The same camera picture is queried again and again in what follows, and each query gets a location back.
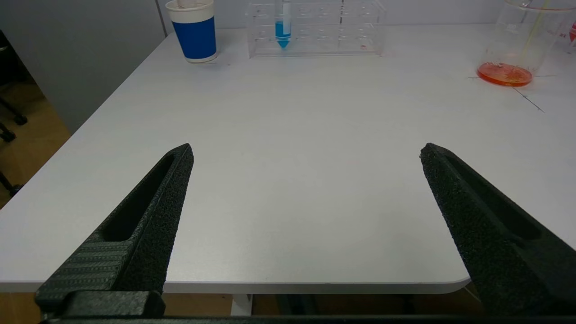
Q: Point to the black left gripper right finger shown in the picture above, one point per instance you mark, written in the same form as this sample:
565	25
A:
495	243

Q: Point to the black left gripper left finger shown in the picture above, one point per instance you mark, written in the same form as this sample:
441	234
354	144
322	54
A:
144	234

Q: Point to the clear glass beaker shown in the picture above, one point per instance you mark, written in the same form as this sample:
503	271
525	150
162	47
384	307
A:
506	74

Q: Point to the test tube with red liquid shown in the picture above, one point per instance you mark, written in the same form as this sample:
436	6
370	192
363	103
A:
573	33

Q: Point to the test tube with blue liquid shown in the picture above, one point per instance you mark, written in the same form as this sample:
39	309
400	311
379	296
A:
283	33

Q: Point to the black tripod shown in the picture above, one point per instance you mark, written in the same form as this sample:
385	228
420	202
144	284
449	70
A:
9	117

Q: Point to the blue white paper cup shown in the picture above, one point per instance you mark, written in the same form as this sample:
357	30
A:
195	38

